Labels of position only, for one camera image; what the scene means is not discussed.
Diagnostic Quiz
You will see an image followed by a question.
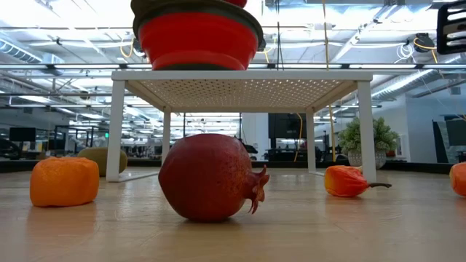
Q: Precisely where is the red collapsible colander bowl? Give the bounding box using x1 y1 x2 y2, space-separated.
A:
130 0 265 72

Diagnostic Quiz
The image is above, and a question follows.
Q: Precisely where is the dark red pomegranate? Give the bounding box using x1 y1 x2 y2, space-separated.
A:
157 133 271 223

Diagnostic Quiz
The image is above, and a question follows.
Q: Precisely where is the brown kiwi fruit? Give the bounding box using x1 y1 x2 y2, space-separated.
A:
77 146 129 178

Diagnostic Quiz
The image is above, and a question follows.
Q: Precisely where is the orange tangerine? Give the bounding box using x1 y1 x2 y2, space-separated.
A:
29 156 100 208

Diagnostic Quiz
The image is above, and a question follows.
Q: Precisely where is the small orange stemmed fruit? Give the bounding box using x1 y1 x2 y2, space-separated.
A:
449 162 466 198
323 164 393 199

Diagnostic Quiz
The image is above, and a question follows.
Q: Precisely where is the green potted plant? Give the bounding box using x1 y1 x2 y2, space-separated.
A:
337 116 400 170

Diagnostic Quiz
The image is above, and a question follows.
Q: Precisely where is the white perforated shelf riser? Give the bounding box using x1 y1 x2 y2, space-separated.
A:
105 69 378 183

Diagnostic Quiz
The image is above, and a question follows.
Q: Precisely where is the black computer monitor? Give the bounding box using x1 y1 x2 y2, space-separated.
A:
9 127 37 143

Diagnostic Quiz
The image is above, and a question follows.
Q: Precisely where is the black ceiling cable reel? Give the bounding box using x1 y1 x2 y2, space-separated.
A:
413 32 438 55

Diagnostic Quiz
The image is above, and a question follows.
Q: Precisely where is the dark wall screen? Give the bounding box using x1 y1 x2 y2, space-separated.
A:
432 115 466 164

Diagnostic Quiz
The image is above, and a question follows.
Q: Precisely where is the yellow background cable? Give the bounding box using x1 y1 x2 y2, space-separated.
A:
293 113 304 163

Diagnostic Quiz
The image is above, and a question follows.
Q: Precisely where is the black wall display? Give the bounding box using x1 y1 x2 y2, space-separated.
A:
268 113 308 140

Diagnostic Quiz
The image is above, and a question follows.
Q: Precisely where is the black aluminium table frame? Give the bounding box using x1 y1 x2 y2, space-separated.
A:
0 158 454 175

